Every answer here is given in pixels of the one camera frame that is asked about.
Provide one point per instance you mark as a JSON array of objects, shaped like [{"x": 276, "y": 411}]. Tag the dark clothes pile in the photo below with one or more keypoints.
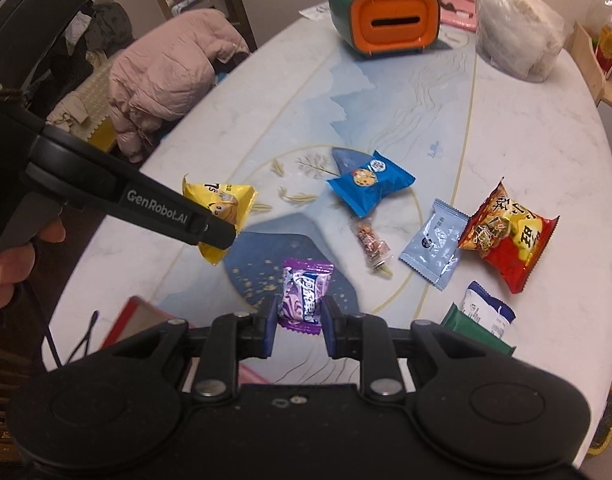
[{"x": 104, "y": 27}]

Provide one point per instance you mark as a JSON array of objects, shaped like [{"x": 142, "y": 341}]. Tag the clear small sausage packet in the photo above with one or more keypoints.
[{"x": 376, "y": 251}]

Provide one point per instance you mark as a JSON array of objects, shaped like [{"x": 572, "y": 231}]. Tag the blue cookie packet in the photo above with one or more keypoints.
[{"x": 364, "y": 187}]

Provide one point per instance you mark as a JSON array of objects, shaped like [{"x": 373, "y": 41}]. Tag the white wooden cabinet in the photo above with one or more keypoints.
[{"x": 581, "y": 50}]

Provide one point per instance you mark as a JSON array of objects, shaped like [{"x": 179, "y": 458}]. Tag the cream yellow foam mat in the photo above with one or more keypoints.
[{"x": 84, "y": 112}]

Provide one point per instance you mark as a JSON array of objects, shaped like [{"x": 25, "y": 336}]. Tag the purple candy packet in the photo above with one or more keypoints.
[{"x": 305, "y": 283}]

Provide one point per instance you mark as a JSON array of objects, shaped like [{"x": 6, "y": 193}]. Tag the person left hand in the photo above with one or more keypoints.
[{"x": 16, "y": 265}]

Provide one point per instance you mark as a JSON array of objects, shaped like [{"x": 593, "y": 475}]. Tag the white blue snack packet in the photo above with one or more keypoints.
[{"x": 486, "y": 310}]

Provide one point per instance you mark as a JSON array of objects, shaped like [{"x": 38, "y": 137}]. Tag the pink puffer jacket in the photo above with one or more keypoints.
[{"x": 164, "y": 74}]

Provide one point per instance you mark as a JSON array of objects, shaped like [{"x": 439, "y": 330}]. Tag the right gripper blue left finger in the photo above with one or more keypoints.
[{"x": 267, "y": 325}]

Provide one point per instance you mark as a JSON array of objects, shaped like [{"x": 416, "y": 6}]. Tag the white paper slip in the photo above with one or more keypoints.
[{"x": 318, "y": 12}]

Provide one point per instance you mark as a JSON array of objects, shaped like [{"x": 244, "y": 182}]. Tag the pink notebook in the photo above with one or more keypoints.
[{"x": 459, "y": 13}]

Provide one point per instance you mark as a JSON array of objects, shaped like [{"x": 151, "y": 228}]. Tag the orange green tissue box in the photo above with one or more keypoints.
[{"x": 375, "y": 27}]

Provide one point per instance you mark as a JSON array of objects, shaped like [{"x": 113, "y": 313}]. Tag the glass dome with fries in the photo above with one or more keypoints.
[{"x": 598, "y": 24}]

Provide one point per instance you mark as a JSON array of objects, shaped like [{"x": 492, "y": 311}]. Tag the green snack packet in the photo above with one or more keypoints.
[{"x": 460, "y": 323}]

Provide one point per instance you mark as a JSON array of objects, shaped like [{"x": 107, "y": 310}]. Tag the yellow snack packet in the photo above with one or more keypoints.
[{"x": 231, "y": 203}]

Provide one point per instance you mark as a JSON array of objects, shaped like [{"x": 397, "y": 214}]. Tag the red yellow chip bag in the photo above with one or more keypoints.
[{"x": 509, "y": 236}]

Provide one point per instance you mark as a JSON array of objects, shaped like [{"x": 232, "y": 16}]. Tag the yellow mesh waste bin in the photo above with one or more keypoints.
[{"x": 603, "y": 435}]

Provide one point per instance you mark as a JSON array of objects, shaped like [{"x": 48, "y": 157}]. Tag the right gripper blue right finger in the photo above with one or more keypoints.
[{"x": 332, "y": 323}]

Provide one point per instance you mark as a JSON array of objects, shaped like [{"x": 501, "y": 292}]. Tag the white red cardboard box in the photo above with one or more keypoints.
[{"x": 136, "y": 315}]

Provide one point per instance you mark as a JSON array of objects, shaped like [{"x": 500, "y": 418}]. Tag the clear plastic bag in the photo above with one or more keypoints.
[{"x": 522, "y": 38}]

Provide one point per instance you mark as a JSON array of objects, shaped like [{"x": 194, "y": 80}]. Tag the light blue snack packet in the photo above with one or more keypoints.
[{"x": 434, "y": 251}]

